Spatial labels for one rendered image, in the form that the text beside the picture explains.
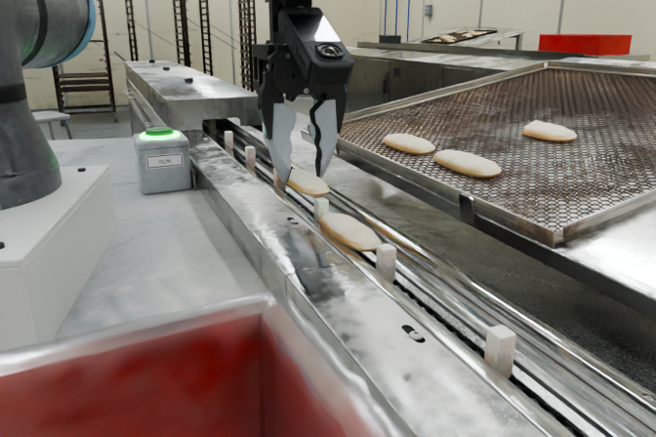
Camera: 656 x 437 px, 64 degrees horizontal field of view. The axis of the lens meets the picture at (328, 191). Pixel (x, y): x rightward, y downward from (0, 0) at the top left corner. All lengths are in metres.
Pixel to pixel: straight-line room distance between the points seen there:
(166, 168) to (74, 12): 0.24
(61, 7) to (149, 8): 6.96
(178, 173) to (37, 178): 0.29
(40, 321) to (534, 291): 0.40
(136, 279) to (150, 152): 0.28
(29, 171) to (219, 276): 0.19
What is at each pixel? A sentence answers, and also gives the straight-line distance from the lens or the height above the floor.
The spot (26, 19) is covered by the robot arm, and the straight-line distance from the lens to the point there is 0.57.
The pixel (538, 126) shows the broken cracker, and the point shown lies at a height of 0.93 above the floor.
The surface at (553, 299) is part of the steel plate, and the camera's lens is 0.50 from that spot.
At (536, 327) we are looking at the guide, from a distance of 0.37.
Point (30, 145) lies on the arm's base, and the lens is 0.54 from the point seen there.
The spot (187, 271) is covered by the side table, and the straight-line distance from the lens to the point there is 0.53.
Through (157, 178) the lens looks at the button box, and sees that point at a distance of 0.78.
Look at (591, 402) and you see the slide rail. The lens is 0.34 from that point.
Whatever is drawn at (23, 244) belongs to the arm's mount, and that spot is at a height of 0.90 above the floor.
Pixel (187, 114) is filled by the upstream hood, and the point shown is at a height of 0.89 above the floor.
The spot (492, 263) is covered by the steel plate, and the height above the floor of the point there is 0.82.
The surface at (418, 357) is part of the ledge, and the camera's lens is 0.33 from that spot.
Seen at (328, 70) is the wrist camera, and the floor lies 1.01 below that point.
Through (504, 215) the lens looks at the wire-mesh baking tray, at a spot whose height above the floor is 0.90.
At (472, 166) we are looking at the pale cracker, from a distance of 0.57.
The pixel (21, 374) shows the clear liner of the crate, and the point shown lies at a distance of 0.24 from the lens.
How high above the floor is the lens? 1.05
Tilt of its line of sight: 17 degrees down
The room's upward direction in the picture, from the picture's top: straight up
